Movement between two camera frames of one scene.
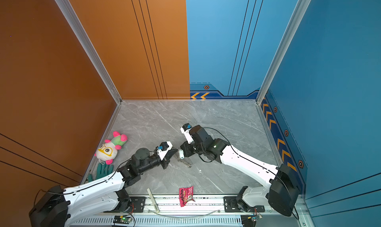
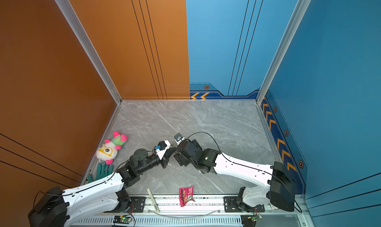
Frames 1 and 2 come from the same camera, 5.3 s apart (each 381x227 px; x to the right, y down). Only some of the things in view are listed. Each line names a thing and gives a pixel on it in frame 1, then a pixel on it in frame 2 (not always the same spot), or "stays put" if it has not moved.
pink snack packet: (185, 194) stays put
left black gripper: (166, 160) stays put
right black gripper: (186, 149) → (180, 159)
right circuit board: (250, 220) stays put
